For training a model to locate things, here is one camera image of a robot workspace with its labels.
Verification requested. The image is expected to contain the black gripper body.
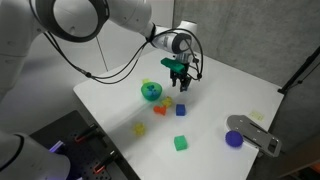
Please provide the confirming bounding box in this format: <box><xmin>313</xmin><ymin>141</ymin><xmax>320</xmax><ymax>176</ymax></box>
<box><xmin>169</xmin><ymin>61</ymin><xmax>194</xmax><ymax>82</ymax></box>

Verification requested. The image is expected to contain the orange toy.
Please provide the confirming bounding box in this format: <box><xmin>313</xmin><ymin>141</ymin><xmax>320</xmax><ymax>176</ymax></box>
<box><xmin>152</xmin><ymin>104</ymin><xmax>168</xmax><ymax>117</ymax></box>

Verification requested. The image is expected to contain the teal toy figure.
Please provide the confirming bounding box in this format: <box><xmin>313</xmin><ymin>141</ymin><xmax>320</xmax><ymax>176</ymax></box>
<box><xmin>146</xmin><ymin>84</ymin><xmax>159</xmax><ymax>93</ymax></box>

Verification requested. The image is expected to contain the green bowl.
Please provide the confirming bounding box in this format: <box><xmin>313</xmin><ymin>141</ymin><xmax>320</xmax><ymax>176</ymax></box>
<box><xmin>140</xmin><ymin>81</ymin><xmax>164</xmax><ymax>102</ymax></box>

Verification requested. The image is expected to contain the light blue toy figure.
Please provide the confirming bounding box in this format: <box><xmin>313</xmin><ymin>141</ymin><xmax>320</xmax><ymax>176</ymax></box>
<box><xmin>145</xmin><ymin>91</ymin><xmax>158</xmax><ymax>100</ymax></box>

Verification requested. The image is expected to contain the yellow spiky toy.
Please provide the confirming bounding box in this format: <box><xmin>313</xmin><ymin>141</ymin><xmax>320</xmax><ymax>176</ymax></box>
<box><xmin>132</xmin><ymin>122</ymin><xmax>147</xmax><ymax>137</ymax></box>

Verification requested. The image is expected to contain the orange block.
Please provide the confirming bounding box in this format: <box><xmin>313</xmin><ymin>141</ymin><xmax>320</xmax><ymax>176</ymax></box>
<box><xmin>161</xmin><ymin>96</ymin><xmax>174</xmax><ymax>109</ymax></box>

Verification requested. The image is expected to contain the blue cube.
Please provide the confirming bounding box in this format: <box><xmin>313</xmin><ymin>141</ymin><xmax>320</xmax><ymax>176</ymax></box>
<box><xmin>175</xmin><ymin>103</ymin><xmax>187</xmax><ymax>117</ymax></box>

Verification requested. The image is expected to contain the green cube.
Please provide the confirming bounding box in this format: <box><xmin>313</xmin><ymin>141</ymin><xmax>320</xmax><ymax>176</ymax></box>
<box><xmin>173</xmin><ymin>134</ymin><xmax>189</xmax><ymax>152</ymax></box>

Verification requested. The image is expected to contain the purple ball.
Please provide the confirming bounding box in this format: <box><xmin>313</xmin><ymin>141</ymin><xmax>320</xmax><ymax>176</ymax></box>
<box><xmin>224</xmin><ymin>129</ymin><xmax>244</xmax><ymax>148</ymax></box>

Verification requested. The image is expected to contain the grey metal plate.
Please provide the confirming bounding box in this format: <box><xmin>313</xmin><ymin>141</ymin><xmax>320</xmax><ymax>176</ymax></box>
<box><xmin>225</xmin><ymin>114</ymin><xmax>283</xmax><ymax>159</ymax></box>

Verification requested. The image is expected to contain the black tripod stand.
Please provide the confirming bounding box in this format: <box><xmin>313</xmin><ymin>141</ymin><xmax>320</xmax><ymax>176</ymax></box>
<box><xmin>277</xmin><ymin>45</ymin><xmax>320</xmax><ymax>95</ymax></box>

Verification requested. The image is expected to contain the black perforated board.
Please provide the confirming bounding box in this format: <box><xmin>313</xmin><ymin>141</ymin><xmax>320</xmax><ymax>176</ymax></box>
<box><xmin>29</xmin><ymin>109</ymin><xmax>142</xmax><ymax>180</ymax></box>

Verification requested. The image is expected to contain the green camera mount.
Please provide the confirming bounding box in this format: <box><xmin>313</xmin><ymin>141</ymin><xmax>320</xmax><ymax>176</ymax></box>
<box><xmin>160</xmin><ymin>57</ymin><xmax>186</xmax><ymax>75</ymax></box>

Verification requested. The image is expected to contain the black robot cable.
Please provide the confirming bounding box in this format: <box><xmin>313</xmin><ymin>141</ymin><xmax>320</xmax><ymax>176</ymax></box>
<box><xmin>29</xmin><ymin>0</ymin><xmax>205</xmax><ymax>86</ymax></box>

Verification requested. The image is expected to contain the red-handled black clamp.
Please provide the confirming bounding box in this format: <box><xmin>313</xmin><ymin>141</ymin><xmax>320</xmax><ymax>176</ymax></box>
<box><xmin>92</xmin><ymin>150</ymin><xmax>118</xmax><ymax>175</ymax></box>
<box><xmin>73</xmin><ymin>123</ymin><xmax>100</xmax><ymax>144</ymax></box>

